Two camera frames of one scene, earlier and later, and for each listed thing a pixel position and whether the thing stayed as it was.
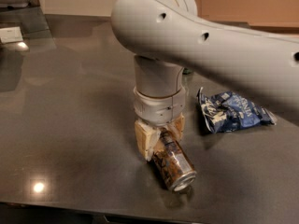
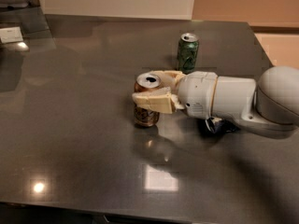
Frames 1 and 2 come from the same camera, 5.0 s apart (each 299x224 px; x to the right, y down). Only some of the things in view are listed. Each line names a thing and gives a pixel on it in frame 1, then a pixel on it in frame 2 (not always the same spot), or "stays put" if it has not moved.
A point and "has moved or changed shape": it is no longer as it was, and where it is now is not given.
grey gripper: (159, 108) -> (196, 91)
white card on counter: (10, 35) stays put
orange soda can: (172, 163) has moved or changed shape
